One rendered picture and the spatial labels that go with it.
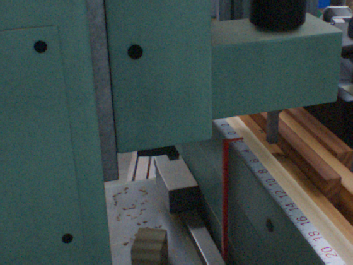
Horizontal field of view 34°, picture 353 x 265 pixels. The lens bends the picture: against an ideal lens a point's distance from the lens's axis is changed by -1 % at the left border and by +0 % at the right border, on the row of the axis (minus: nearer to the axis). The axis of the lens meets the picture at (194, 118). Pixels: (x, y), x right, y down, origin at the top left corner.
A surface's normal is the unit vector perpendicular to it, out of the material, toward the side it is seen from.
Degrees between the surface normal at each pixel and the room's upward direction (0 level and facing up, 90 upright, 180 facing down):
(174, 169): 0
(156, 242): 0
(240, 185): 90
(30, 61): 90
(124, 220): 0
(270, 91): 90
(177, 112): 90
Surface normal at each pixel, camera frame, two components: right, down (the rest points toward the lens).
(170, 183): -0.02, -0.90
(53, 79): 0.29, 0.40
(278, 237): -0.96, 0.14
